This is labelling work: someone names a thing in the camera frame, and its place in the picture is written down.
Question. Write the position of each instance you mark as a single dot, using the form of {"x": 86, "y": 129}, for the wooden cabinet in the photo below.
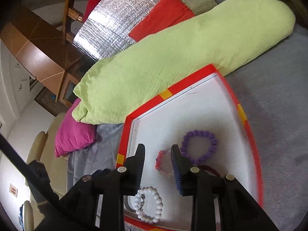
{"x": 36, "y": 53}

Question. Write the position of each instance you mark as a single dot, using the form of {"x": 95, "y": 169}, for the dark red bangle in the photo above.
{"x": 211, "y": 168}

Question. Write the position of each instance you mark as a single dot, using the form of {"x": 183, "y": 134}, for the red shallow box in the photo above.
{"x": 192, "y": 105}

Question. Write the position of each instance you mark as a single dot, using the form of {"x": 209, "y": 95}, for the small wall picture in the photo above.
{"x": 13, "y": 190}

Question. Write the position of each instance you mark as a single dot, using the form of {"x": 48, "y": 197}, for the beige sofa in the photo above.
{"x": 50, "y": 137}

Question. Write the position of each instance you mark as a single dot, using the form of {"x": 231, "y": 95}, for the magenta pillow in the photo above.
{"x": 72, "y": 132}

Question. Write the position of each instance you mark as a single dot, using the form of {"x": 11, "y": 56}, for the light green pillow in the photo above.
{"x": 156, "y": 65}

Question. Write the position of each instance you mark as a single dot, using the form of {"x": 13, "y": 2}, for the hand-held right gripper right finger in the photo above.
{"x": 175, "y": 170}

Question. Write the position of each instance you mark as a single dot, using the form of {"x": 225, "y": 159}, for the silver foil panel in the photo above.
{"x": 115, "y": 16}

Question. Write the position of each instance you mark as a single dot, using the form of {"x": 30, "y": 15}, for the red pillow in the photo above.
{"x": 163, "y": 16}

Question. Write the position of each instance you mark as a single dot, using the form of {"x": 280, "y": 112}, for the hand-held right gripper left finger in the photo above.
{"x": 140, "y": 168}

